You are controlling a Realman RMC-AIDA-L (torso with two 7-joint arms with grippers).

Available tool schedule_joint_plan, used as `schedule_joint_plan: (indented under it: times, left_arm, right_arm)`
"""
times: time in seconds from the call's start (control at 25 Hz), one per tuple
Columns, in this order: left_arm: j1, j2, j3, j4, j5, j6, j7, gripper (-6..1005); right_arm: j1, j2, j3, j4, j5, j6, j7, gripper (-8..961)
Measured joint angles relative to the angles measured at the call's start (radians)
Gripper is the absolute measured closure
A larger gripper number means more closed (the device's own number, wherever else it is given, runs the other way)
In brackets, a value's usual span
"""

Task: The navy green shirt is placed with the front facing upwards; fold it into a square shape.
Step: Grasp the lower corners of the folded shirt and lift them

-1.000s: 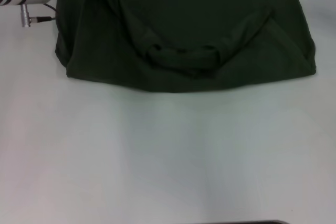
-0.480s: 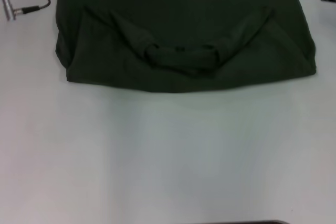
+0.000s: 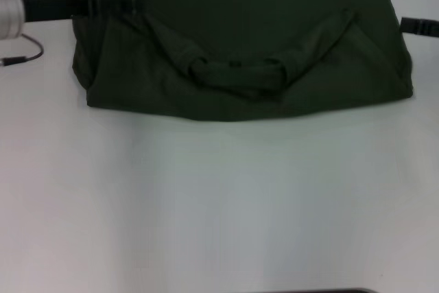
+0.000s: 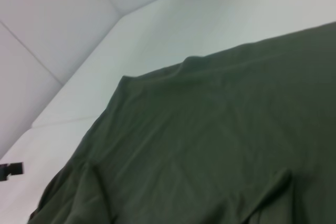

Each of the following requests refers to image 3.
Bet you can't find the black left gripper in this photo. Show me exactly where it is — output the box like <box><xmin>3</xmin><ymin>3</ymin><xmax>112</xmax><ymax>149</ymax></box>
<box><xmin>20</xmin><ymin>0</ymin><xmax>145</xmax><ymax>23</ymax></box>

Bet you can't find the dark green FREE! t-shirt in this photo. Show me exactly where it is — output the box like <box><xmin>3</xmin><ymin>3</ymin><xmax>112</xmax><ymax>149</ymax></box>
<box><xmin>71</xmin><ymin>0</ymin><xmax>416</xmax><ymax>123</ymax></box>

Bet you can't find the dark left gripper cable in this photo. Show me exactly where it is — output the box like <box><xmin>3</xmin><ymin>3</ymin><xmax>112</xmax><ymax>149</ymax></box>
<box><xmin>0</xmin><ymin>33</ymin><xmax>45</xmax><ymax>68</ymax></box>

